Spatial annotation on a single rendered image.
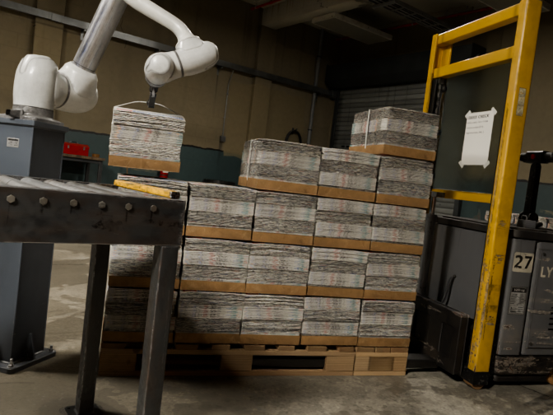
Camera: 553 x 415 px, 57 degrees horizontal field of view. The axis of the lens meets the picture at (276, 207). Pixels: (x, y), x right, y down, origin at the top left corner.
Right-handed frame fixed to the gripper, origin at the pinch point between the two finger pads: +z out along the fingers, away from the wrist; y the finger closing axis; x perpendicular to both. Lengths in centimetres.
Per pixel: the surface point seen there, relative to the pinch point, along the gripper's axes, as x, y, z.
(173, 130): 9.2, 20.1, -19.1
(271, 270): 60, 74, -13
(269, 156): 52, 24, -16
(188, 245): 21, 67, -14
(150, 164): 1.9, 34.7, -15.3
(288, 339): 72, 105, -11
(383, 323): 120, 96, -11
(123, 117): -10.8, 18.1, -19.5
